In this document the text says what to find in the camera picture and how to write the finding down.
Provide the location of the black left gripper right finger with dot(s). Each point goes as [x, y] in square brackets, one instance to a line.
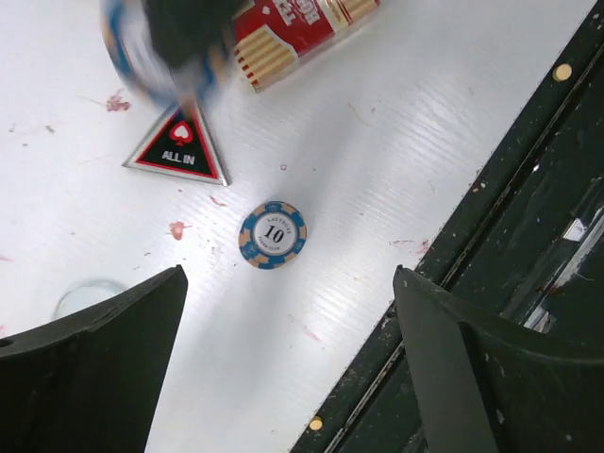
[486, 384]

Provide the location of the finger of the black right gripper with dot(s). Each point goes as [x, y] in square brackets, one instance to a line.
[194, 41]

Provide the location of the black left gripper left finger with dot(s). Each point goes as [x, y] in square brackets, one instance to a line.
[90, 381]

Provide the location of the red Texas Hold'em card deck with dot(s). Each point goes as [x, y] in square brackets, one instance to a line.
[272, 37]

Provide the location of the blue playing card deck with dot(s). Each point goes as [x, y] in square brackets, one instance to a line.
[127, 37]

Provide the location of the clear round dealer button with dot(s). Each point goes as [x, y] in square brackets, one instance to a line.
[86, 293]

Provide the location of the triangular all in button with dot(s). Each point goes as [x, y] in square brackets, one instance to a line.
[179, 144]

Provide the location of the blue ten poker chip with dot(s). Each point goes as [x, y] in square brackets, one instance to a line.
[273, 234]

